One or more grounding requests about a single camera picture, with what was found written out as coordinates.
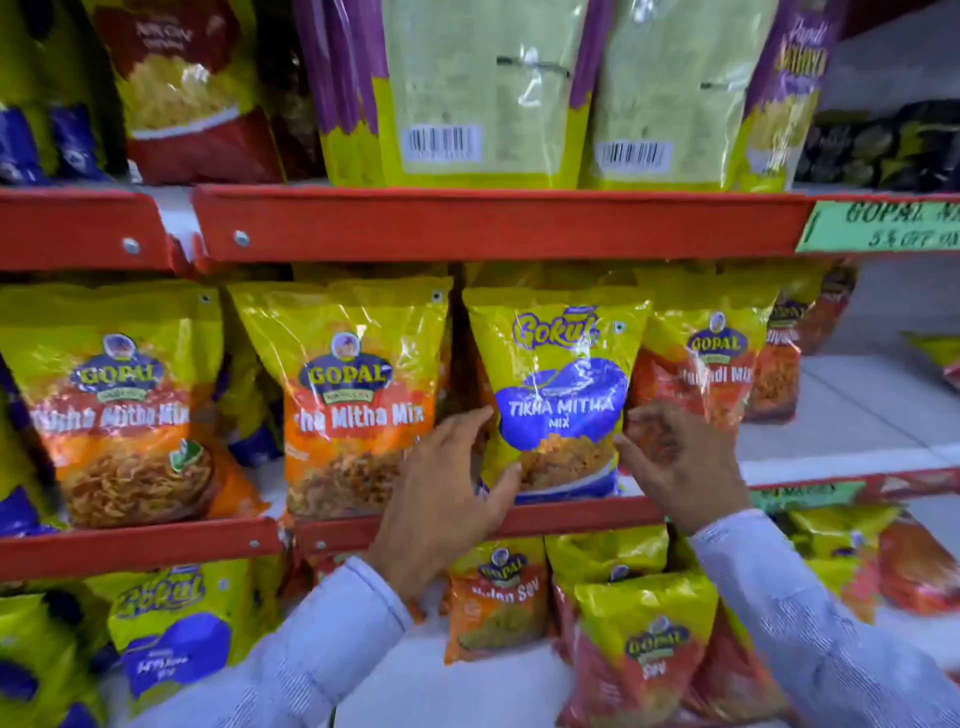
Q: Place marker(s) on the person's right forearm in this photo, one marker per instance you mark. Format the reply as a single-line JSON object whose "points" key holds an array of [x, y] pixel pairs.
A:
{"points": [[795, 630]]}

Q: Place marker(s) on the pile of yellow blue packets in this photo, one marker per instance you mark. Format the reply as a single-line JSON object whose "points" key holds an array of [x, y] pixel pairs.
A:
{"points": [[37, 660]]}

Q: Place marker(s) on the red metal shelf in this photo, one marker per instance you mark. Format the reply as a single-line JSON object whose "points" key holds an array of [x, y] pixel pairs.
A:
{"points": [[487, 221]]}

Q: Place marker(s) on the pile of red yellow packets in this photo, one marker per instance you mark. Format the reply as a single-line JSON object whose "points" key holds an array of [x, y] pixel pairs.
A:
{"points": [[637, 645]]}

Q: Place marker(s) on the person's right hand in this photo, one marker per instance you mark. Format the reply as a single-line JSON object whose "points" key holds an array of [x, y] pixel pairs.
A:
{"points": [[690, 472]]}

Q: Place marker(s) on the green price label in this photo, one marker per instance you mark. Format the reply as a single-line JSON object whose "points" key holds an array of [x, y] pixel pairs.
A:
{"points": [[877, 225], [806, 496]]}

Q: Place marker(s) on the person's left forearm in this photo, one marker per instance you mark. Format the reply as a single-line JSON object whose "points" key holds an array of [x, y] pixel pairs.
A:
{"points": [[300, 660]]}

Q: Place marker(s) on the person's left hand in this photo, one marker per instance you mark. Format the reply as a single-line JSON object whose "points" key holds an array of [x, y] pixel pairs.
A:
{"points": [[435, 510]]}

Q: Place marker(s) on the Gopal Nylon Sev packet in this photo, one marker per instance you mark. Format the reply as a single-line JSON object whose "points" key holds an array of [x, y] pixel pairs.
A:
{"points": [[499, 600]]}

